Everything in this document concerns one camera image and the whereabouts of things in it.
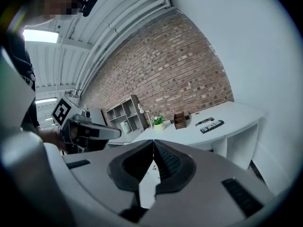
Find dark brown organizer box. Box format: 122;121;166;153
174;111;191;130

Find grey shelf hutch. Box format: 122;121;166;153
105;94;147;133

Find white ceiling pipe run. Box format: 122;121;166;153
75;0;171;96

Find black remote control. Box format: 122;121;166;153
200;119;224;134

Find white desk with drawers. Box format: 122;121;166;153
107;100;269;172

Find silver desk lamp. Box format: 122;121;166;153
137;103;153;130

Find light grey remote control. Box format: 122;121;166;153
195;117;214;125

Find person's left forearm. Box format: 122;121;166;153
35;126;64;155

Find person's black clothing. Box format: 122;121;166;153
4;32;41;130

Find person's head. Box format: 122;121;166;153
23;0;86;21

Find potted flower plant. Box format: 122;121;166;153
151;113;166;134

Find ceiling light panel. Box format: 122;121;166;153
23;29;59;44
35;97;57;104

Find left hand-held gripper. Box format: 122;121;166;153
51;97;122;155

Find black head-worn camera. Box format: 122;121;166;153
81;0;98;17

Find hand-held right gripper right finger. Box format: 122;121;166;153
146;140;275;227

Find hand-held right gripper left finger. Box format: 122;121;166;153
62;140;155;216

